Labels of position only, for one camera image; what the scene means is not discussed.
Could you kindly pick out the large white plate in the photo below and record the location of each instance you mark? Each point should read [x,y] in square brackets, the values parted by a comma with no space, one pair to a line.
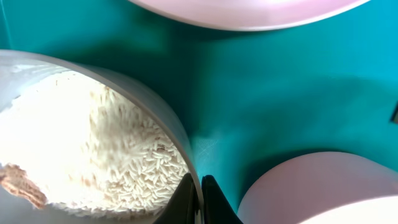
[248,15]

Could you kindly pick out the white rice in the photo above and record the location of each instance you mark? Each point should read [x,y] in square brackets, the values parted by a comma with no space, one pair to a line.
[78,145]

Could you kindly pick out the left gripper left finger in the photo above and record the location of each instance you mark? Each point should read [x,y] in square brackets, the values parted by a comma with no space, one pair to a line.
[181,207]

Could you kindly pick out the grey rice bowl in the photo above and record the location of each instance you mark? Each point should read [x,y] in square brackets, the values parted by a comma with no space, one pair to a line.
[42,66]

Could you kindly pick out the teal serving tray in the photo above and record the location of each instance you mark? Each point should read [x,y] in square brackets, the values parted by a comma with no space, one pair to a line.
[248,100]

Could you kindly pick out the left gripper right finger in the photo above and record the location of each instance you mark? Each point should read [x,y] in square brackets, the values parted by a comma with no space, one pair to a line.
[217,209]

